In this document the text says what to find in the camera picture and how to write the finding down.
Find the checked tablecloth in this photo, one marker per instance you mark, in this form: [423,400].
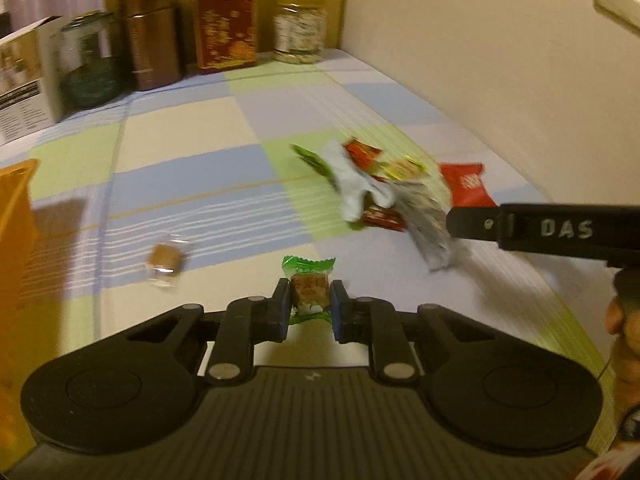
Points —
[200,130]

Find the copper metal canister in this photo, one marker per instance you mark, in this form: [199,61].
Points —
[150,35]

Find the red square snack packet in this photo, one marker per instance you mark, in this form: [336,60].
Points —
[465,185]

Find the clear plastic nut jar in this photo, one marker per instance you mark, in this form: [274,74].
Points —
[299,30]

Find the red candy packet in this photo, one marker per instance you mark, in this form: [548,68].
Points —
[382,217]

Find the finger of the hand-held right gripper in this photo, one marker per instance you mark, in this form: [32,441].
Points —
[472,222]

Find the orange plastic tray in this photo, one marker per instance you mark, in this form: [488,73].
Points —
[15,220]

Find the silver snack packet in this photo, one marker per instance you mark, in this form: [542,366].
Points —
[430,230]

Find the clear wrapped brown candy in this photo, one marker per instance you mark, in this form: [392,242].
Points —
[165,259]

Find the red printed box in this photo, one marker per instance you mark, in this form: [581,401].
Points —
[227,25]

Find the person's right hand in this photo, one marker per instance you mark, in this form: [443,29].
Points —
[627,365]

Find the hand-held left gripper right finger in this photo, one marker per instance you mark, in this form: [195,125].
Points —
[338,307]

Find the white cardboard box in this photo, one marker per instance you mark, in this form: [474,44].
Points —
[25,85]

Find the white snack packet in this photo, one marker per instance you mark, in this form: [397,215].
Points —
[350,180]

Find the green edged snack packet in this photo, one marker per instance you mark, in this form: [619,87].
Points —
[310,157]

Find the glass jar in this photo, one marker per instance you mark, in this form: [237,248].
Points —
[90,70]

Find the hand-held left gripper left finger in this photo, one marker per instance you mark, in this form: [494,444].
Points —
[281,305]

